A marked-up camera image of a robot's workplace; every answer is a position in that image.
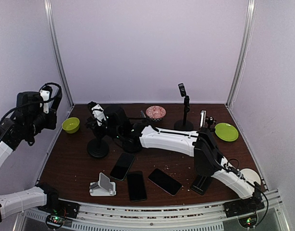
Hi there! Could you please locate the white bowl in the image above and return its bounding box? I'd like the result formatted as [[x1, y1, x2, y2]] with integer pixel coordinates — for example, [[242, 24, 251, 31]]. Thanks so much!
[[241, 168, 261, 186]]

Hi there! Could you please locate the aluminium frame post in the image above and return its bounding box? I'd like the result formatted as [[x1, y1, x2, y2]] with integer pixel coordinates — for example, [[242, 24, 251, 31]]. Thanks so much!
[[44, 0, 74, 107], [226, 0, 256, 108]]

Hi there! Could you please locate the front aluminium rail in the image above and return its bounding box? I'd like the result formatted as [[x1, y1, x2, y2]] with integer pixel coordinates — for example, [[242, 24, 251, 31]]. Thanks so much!
[[12, 195, 292, 231]]

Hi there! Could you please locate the white folding phone stand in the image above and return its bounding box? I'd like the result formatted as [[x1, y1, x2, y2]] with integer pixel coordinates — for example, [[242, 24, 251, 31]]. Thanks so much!
[[89, 172, 117, 196]]

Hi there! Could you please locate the green plate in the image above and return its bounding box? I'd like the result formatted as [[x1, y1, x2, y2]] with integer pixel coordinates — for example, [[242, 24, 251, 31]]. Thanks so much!
[[215, 123, 239, 142]]

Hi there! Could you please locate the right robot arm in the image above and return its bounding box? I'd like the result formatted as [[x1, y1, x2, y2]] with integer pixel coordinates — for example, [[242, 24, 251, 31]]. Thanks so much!
[[86, 102, 264, 213]]

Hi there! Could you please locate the pink smartphone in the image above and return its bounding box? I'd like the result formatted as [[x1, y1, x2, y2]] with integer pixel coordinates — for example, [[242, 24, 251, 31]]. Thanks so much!
[[148, 168, 182, 196]]

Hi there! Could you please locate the red patterned bowl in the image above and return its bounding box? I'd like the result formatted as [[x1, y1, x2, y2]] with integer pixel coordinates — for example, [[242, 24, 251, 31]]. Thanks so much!
[[146, 105, 166, 122]]

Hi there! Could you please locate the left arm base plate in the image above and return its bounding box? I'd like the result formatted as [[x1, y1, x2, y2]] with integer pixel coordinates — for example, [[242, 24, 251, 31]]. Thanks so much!
[[37, 200, 80, 218]]

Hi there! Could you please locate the grey smartphone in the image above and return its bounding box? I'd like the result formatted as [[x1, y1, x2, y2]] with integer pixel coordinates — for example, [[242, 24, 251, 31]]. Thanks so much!
[[110, 153, 135, 181]]

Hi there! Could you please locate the blue smartphone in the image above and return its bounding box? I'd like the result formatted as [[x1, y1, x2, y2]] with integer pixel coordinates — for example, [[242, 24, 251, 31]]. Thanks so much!
[[127, 171, 147, 202]]

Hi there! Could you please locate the silver smartphone on right stand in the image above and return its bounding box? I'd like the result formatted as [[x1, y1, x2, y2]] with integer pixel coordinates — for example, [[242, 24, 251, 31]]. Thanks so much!
[[199, 110, 207, 130]]

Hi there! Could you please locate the black stand with teal phone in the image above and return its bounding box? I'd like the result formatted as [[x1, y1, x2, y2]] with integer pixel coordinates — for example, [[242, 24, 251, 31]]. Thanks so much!
[[122, 137, 143, 153]]

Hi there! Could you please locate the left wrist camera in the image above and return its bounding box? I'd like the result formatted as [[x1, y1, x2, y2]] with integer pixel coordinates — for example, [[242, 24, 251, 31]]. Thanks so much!
[[39, 82, 62, 114]]

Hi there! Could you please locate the left aluminium frame post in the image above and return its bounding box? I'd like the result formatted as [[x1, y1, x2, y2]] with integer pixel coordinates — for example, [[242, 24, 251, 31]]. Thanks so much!
[[44, 0, 74, 107]]

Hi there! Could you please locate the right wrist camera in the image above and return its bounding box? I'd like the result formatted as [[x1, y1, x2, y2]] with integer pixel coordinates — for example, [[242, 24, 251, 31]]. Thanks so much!
[[87, 101, 106, 127]]

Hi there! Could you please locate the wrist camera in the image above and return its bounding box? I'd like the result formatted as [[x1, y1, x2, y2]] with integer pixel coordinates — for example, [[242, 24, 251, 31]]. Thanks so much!
[[87, 101, 106, 127], [39, 82, 62, 114]]

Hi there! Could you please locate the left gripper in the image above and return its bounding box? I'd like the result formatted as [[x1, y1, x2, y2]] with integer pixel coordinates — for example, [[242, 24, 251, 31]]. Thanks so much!
[[27, 107, 56, 137]]

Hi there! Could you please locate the black folding phone stand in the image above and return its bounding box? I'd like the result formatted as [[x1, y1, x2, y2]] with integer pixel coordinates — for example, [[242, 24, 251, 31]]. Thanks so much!
[[190, 175, 212, 195]]

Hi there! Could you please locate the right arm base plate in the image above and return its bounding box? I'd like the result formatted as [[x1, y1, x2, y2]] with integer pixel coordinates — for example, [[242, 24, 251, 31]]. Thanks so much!
[[223, 198, 265, 218]]

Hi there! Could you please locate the black gooseneck stand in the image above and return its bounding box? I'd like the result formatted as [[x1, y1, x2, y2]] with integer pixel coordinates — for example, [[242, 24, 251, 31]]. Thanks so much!
[[206, 116, 217, 132], [86, 135, 109, 159]]

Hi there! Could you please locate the right aluminium frame post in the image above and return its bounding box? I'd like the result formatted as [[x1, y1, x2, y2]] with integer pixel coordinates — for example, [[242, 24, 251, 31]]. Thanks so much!
[[226, 0, 256, 108]]

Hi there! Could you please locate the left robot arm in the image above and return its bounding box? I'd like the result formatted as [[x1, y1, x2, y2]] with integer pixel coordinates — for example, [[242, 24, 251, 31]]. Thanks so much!
[[0, 82, 63, 223]]

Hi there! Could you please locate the green bowl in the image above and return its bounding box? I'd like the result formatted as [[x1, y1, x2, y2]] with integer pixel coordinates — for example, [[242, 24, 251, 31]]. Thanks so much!
[[61, 117, 80, 134]]

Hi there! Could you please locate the black stand with pink phone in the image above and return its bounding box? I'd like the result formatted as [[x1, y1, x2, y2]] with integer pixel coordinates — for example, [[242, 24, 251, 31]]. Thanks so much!
[[174, 83, 194, 131]]

